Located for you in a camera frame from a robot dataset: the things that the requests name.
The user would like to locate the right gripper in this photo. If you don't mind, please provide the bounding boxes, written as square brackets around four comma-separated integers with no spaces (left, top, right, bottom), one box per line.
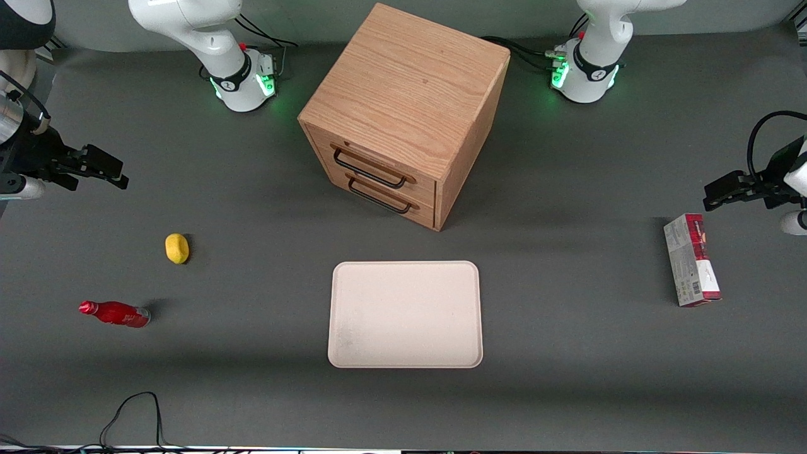
[0,125,130,192]

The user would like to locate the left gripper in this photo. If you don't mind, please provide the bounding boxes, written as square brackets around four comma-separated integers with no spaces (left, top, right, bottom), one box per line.
[703,135,807,212]

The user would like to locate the red coke bottle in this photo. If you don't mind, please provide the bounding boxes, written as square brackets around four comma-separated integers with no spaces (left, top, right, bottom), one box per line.
[79,300,152,329]

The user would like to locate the beige plastic tray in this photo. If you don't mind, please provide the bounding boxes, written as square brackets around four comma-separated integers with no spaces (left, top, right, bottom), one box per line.
[328,260,484,369]

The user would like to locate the grey and red carton box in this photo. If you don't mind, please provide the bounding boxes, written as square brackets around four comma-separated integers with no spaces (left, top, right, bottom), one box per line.
[663,213,723,308]

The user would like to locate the yellow lemon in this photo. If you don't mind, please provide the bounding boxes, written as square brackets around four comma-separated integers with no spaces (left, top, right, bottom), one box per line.
[165,233,190,265]

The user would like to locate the wooden two-drawer cabinet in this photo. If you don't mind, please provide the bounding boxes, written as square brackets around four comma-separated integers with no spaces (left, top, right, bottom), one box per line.
[298,3,511,232]

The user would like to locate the black left gripper cable loop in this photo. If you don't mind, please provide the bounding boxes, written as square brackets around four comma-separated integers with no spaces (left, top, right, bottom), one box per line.
[747,110,807,183]

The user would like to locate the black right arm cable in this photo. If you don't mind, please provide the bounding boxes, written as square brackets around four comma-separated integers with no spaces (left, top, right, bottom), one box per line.
[0,69,51,134]

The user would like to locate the aluminium frame rail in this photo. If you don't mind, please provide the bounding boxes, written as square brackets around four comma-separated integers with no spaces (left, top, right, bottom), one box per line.
[37,35,66,62]

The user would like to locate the black right arm base cables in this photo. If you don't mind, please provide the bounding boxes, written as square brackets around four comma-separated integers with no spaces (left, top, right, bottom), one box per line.
[199,13,299,81]

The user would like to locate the black arm base cables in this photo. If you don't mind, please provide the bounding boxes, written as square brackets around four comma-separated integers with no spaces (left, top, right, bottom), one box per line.
[199,13,299,81]
[479,13,591,74]

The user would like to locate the thin black table cable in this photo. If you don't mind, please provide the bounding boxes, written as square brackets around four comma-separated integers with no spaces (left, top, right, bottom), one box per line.
[0,391,209,454]

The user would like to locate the black left arm base cables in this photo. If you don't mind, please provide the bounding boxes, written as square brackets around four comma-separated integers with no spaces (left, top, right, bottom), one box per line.
[479,13,591,74]

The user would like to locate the long black drawer handle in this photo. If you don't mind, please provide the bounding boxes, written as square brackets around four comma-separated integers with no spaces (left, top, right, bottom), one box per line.
[332,146,408,190]

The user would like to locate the short black drawer handle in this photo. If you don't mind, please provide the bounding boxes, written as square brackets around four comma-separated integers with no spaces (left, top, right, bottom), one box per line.
[347,177,412,214]

